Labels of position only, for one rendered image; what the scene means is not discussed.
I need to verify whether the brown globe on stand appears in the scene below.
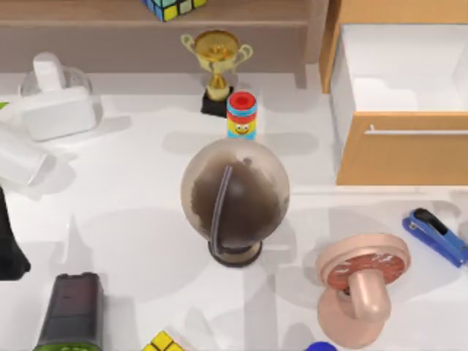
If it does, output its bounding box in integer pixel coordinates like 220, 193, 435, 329
179, 137, 292, 268

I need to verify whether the colourful can with red lid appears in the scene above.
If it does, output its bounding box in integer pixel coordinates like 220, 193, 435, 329
226, 91, 258, 142

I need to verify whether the gold trophy with black base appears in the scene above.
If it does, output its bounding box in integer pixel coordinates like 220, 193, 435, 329
180, 29, 254, 118

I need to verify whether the wooden cupboard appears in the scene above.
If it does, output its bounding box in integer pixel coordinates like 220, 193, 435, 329
317, 0, 468, 95

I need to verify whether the pink stand with brown disc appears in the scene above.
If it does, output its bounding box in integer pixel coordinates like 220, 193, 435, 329
315, 233, 412, 349

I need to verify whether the pale wooden drawer front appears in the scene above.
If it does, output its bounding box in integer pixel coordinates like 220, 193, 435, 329
335, 111, 468, 187

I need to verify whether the colourful puzzle cube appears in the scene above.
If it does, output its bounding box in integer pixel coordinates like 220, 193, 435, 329
140, 0, 208, 23

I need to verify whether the wooden open shelf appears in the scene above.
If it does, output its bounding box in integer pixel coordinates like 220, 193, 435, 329
0, 0, 320, 89

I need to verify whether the yellow puzzle cube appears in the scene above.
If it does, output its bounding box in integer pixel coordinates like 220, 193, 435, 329
140, 330, 184, 351

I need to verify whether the white appliance with clear dome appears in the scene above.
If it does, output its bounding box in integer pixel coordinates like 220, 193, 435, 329
19, 51, 97, 143

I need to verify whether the white drawer inside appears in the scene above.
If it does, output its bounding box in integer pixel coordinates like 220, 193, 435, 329
330, 23, 468, 184

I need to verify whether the blue and black stapler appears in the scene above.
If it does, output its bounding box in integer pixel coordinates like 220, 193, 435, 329
402, 207, 468, 269

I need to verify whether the black and green box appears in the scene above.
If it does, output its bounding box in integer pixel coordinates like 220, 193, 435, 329
33, 271, 107, 351

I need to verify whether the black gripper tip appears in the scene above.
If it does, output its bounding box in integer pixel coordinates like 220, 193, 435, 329
0, 185, 32, 283

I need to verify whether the long metal drawer handle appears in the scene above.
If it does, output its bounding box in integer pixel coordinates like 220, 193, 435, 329
363, 124, 468, 136

